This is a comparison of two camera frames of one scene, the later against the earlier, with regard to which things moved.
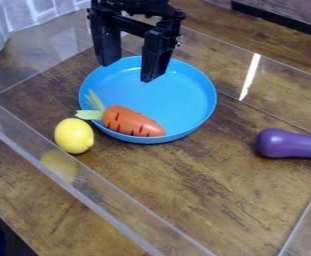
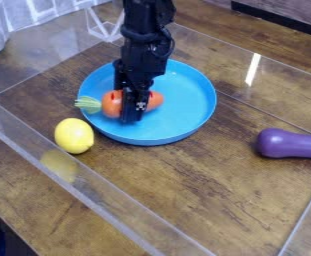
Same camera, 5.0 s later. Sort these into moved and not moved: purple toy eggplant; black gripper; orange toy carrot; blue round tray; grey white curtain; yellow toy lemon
Moved: black gripper; orange toy carrot
Not moved: blue round tray; purple toy eggplant; grey white curtain; yellow toy lemon
